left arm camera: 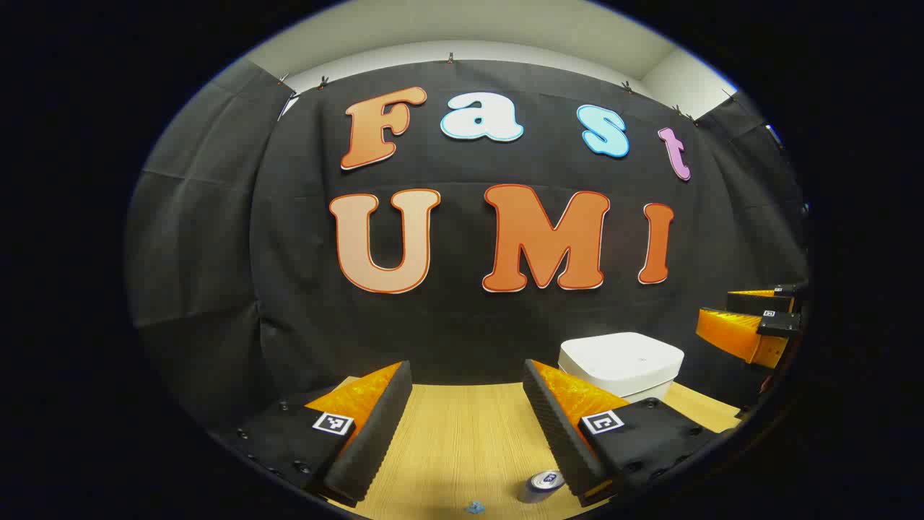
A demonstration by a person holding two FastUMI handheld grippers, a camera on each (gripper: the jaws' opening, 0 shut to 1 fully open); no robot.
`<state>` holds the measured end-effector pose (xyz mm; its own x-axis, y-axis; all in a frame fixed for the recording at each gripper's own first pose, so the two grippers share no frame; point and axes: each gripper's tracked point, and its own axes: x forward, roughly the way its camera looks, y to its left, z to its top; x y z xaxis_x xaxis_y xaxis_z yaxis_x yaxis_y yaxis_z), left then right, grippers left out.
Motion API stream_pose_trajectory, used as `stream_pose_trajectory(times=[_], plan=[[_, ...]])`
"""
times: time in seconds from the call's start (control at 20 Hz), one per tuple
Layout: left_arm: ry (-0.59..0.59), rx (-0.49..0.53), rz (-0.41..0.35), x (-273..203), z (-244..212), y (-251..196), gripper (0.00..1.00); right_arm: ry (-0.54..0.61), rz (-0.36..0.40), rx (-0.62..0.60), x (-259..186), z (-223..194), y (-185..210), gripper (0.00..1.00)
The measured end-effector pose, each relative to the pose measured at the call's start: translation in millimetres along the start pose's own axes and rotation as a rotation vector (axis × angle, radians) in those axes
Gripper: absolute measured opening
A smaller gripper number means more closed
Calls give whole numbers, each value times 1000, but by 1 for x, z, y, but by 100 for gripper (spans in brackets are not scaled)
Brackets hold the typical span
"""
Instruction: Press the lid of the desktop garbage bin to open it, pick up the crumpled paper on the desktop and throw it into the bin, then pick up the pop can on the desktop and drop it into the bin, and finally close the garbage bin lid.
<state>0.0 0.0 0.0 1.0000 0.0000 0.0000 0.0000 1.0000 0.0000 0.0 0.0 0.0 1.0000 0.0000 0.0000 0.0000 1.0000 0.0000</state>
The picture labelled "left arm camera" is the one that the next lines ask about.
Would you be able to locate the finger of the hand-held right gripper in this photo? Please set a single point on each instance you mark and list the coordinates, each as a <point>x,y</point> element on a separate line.
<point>736,332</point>
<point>758,302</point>

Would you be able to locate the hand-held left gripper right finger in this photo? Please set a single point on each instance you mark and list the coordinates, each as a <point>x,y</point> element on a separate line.
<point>559,433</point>

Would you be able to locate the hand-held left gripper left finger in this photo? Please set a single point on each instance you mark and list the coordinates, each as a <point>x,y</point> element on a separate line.
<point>375,433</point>

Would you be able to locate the silver blue pop can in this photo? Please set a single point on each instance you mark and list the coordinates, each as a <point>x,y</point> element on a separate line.
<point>541,485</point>

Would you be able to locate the white desktop garbage bin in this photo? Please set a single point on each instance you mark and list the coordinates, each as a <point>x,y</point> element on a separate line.
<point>621,361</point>

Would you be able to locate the blue paper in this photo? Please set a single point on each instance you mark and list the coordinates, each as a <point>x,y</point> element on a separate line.
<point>474,508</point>

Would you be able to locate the wooden desktop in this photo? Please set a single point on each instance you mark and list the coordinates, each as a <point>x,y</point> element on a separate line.
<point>462,448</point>

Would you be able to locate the black backdrop cloth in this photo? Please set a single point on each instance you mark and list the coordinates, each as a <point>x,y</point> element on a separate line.
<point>289,289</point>

